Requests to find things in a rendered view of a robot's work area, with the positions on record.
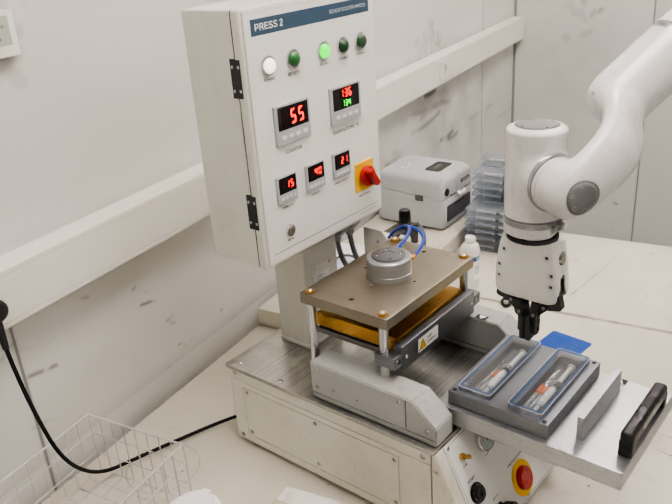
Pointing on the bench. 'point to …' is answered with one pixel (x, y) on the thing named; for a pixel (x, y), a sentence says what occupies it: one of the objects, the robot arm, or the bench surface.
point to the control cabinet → (338, 198)
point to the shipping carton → (301, 497)
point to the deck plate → (464, 360)
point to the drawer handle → (657, 396)
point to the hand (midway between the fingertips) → (528, 324)
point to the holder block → (497, 407)
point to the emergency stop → (524, 477)
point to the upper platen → (367, 335)
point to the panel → (491, 469)
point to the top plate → (387, 281)
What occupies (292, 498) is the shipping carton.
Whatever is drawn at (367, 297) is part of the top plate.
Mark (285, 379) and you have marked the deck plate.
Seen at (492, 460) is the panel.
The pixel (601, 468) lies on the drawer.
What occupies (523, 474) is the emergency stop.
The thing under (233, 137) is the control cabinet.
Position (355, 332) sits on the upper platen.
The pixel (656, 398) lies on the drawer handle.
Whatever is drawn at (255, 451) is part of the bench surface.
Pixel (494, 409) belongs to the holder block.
